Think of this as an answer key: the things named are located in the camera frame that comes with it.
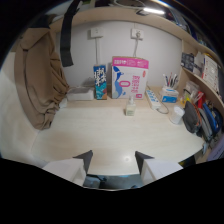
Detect white wall socket with plug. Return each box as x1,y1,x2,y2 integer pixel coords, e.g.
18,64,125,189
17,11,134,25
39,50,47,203
130,28,145,41

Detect blue drink carton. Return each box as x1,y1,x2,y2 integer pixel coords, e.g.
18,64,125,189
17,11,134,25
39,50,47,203
93,64,109,101

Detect grey pouch bag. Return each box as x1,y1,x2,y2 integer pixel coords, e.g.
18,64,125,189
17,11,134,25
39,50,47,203
182,100,203,135

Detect white power strip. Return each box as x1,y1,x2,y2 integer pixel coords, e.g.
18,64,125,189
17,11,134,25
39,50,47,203
145,88,163,111

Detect white cotton swab container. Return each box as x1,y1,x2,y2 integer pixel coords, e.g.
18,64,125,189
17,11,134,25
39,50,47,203
169,105,185,126

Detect black hanging strap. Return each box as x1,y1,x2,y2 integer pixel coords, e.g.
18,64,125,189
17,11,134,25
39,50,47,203
59,0,83,68

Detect wooden shelf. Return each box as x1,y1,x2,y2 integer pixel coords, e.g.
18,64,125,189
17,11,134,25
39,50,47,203
49,5,224,111

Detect blue bag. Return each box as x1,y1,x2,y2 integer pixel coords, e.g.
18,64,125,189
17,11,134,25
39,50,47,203
201,102,224,136

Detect small clear pump bottle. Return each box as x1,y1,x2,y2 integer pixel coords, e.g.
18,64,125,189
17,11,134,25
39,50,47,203
125,95,137,117

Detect brown hanging curtain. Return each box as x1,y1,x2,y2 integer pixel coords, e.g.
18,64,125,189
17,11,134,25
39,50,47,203
13,27,70,131

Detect white wall switch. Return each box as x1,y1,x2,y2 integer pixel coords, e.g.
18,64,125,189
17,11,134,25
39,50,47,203
89,27,104,39

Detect pink and white carton box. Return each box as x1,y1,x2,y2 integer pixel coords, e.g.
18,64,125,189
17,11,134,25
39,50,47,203
111,56,150,100

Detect blue and white pen holder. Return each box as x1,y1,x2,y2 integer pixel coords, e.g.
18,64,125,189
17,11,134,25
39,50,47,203
159,72,180,104

